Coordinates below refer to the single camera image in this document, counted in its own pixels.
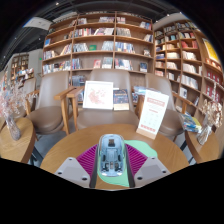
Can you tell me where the stack of colourful books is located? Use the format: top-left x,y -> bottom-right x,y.
181,113 -> 203,134

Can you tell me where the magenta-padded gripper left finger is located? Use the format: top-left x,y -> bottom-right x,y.
54,143 -> 99,189

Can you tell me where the glass vase with pink blossoms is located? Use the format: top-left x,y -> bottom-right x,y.
0,78 -> 29,142

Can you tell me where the curved wooden bookshelf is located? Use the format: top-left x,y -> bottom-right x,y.
153,20 -> 224,134

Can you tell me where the dark cover book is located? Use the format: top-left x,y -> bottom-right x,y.
112,88 -> 130,112

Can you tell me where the white and red sign card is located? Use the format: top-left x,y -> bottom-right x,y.
135,88 -> 170,140

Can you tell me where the wide wooden bookshelf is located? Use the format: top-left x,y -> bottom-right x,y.
41,11 -> 155,88

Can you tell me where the glass vase with pale flowers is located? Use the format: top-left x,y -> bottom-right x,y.
196,81 -> 224,147

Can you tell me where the white hanging ceiling panel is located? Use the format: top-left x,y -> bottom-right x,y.
22,16 -> 53,32

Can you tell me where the small distant wooden bookshelf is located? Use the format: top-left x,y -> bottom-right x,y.
9,53 -> 36,83

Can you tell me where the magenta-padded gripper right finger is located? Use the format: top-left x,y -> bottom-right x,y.
124,143 -> 172,188

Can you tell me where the white picture with pink print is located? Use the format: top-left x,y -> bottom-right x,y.
82,80 -> 115,111

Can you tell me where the round wooden side table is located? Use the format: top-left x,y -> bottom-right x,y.
0,116 -> 37,164
184,128 -> 224,164

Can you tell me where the transparent computer mouse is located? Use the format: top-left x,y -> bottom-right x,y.
97,133 -> 127,178

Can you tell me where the green cloud-shaped mouse pad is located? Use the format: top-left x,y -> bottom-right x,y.
96,139 -> 158,188

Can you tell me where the brown padded armchair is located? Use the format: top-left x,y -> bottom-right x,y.
24,70 -> 76,136
66,68 -> 141,131
134,72 -> 198,141

